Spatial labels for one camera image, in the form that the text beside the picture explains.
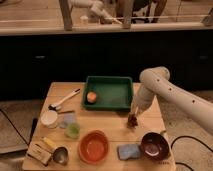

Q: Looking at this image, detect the orange plastic bowl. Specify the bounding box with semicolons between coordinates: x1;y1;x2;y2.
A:
78;130;109;165

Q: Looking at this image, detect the orange fruit in tray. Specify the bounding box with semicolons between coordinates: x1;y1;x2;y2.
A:
87;92;97;103

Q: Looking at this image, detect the white handled brush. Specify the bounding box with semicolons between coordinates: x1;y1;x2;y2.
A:
48;89;80;111

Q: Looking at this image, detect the black cable left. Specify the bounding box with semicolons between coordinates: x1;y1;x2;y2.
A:
0;108;31;146

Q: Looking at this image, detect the blue sponge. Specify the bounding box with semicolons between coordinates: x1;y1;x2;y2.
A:
117;144;141;160

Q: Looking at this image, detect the green plastic tray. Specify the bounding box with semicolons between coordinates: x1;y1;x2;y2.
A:
82;76;133;111

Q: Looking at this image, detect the black cable right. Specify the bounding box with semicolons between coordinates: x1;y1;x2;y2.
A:
170;134;213;171

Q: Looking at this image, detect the white round cup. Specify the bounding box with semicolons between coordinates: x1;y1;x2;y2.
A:
41;110;58;128

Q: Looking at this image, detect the wooden block holder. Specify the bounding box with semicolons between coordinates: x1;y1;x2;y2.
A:
27;144;52;166

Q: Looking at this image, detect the green translucent cup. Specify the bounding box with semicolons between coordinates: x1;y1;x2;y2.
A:
65;123;80;139

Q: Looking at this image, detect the light blue cloth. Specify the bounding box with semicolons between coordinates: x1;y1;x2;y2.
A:
59;113;76;129

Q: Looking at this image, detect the black cable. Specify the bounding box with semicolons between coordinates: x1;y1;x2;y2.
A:
170;134;213;171
0;108;31;146

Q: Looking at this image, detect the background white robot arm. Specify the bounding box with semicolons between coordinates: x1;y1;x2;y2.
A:
70;0;121;24

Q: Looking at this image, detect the dark maroon bowl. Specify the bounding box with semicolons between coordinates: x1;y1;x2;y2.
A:
140;132;170;161

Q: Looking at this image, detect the dark purple grape bunch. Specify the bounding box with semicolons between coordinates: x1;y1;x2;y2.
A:
127;114;138;128

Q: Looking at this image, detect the metal measuring cup yellow handle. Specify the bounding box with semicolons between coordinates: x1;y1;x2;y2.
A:
42;137;69;165

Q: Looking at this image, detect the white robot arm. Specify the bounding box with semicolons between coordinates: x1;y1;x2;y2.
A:
131;67;213;135

